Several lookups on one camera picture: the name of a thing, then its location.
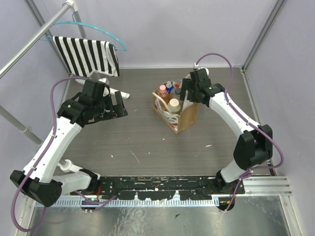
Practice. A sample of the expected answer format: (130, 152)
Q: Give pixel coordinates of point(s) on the striped black white shirt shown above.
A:
(82, 57)

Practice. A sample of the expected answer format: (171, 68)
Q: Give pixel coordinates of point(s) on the white bottle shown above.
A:
(177, 93)

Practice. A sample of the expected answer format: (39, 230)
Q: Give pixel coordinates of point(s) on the aluminium rail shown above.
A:
(257, 186)

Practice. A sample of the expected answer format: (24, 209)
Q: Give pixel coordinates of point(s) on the green bottle beige cap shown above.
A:
(174, 106)

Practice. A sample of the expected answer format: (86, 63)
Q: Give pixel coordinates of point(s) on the watermelon print canvas bag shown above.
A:
(180, 122)

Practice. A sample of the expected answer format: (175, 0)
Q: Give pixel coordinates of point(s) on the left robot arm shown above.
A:
(44, 179)

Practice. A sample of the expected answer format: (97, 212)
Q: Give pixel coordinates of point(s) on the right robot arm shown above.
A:
(253, 145)

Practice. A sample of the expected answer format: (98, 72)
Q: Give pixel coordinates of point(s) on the turquoise clothes hanger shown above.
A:
(81, 26)

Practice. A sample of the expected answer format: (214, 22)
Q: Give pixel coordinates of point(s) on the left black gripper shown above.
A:
(117, 106)

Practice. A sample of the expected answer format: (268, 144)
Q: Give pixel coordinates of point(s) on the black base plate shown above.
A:
(159, 188)

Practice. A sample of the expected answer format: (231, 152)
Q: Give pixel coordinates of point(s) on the orange bottle pink cap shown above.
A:
(163, 93)

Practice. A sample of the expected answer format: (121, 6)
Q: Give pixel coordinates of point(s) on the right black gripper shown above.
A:
(187, 85)

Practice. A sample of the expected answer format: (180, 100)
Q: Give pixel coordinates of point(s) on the blue pump bottle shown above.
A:
(169, 86)

